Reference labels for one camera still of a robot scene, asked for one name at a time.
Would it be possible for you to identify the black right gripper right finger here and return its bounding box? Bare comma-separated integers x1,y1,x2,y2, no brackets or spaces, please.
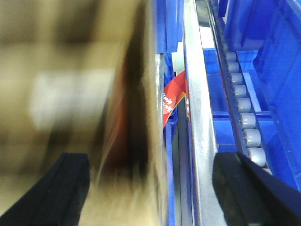
212,152,301,226

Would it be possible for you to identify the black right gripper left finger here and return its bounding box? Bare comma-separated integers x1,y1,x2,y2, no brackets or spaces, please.
0,153,90,226

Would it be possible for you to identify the large brown cardboard box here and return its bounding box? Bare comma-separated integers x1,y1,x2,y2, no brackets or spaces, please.
0,0,168,226

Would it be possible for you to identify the grey roller conveyor track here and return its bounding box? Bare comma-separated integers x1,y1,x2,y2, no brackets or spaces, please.
205,0,273,175

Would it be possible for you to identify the red snack bag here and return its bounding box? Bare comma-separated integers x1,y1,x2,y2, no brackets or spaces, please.
163,71,190,127

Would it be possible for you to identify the blue bin upper right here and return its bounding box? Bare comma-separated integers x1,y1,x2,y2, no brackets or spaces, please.
213,0,301,190

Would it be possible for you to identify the blue bin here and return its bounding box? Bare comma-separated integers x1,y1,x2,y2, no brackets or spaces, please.
155,0,184,226
213,0,301,190

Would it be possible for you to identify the blue bin lower centre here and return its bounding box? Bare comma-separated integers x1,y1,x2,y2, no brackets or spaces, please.
155,0,184,226

